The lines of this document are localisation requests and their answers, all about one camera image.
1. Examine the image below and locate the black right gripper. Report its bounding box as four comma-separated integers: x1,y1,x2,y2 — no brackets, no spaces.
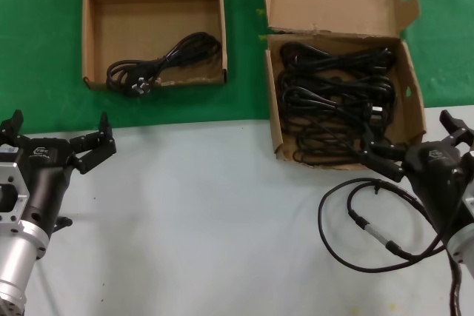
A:
360,109,474,246

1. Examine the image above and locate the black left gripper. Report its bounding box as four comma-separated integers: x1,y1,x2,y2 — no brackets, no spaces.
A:
0,109,119,236

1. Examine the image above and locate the shallow open cardboard box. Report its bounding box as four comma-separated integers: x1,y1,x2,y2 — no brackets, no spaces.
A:
62,0,231,91

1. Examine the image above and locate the green cloth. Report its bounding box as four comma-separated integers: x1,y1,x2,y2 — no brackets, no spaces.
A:
0,0,474,130

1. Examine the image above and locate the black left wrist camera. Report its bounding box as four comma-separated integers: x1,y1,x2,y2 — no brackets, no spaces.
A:
0,144,21,164

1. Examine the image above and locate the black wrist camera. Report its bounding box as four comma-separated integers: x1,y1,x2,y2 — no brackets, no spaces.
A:
0,144,21,164
462,148,474,180

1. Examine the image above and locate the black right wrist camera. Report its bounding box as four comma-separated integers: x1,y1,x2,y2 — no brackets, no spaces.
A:
462,148,474,180

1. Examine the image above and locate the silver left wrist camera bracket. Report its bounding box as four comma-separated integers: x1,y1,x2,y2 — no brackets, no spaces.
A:
0,162,30,226

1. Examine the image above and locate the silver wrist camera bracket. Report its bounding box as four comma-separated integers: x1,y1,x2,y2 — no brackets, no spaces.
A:
0,162,30,226
462,189,474,219

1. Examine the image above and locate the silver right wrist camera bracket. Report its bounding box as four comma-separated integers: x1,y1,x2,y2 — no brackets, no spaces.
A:
462,189,474,219

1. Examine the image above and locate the black cable plug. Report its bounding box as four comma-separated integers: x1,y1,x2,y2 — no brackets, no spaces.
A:
55,216,73,234

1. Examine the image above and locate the thin cable with silver connector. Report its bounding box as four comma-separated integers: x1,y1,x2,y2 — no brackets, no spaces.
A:
318,177,451,272

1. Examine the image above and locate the thick wrapped black arm cable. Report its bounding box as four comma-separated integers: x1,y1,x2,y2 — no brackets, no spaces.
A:
373,181,464,316

